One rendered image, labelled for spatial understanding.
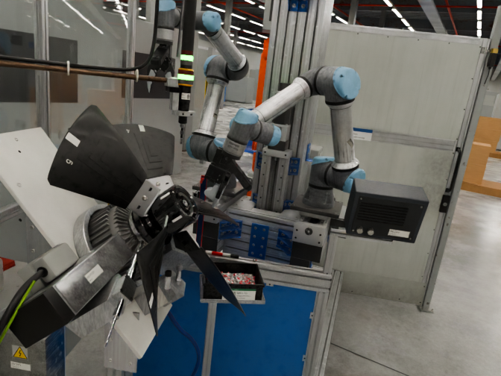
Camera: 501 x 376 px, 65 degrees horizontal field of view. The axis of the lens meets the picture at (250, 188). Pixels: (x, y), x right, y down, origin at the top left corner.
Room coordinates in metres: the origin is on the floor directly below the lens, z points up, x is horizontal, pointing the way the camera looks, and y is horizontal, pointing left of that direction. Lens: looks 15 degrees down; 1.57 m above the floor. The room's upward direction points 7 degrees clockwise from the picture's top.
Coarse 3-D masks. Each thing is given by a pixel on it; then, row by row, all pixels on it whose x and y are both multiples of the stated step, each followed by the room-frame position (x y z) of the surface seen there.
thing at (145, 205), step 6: (144, 186) 1.00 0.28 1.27; (150, 186) 1.01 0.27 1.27; (156, 186) 1.02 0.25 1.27; (138, 192) 0.98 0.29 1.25; (144, 192) 1.00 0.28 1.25; (150, 192) 1.01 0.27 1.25; (156, 192) 1.02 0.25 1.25; (138, 198) 0.98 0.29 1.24; (150, 198) 1.01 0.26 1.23; (132, 204) 0.97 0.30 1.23; (138, 204) 0.98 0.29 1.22; (144, 204) 1.00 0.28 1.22; (150, 204) 1.01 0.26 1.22; (132, 210) 0.97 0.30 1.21; (138, 210) 0.98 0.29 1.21; (144, 210) 0.99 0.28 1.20
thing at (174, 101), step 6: (168, 78) 1.11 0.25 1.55; (174, 78) 1.12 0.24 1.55; (168, 84) 1.11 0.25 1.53; (174, 84) 1.11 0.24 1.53; (168, 90) 1.11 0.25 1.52; (174, 90) 1.11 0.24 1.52; (174, 96) 1.11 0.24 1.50; (174, 102) 1.12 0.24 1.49; (174, 108) 1.12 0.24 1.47; (174, 114) 1.11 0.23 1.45; (180, 114) 1.11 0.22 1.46; (186, 114) 1.11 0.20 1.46; (192, 114) 1.13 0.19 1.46
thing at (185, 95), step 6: (180, 90) 1.13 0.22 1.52; (186, 90) 1.13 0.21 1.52; (180, 96) 1.13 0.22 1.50; (186, 96) 1.13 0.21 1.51; (180, 102) 1.13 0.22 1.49; (186, 102) 1.13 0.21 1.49; (180, 108) 1.13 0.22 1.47; (186, 108) 1.13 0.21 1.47; (180, 120) 1.13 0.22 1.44; (186, 120) 1.14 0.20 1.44
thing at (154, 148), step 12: (120, 132) 1.22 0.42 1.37; (132, 132) 1.24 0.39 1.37; (144, 132) 1.26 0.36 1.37; (156, 132) 1.29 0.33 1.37; (132, 144) 1.20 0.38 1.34; (144, 144) 1.21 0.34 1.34; (156, 144) 1.23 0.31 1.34; (168, 144) 1.27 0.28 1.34; (144, 156) 1.17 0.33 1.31; (156, 156) 1.19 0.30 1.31; (168, 156) 1.21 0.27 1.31; (144, 168) 1.14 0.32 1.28; (156, 168) 1.15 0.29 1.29; (168, 168) 1.16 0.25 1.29
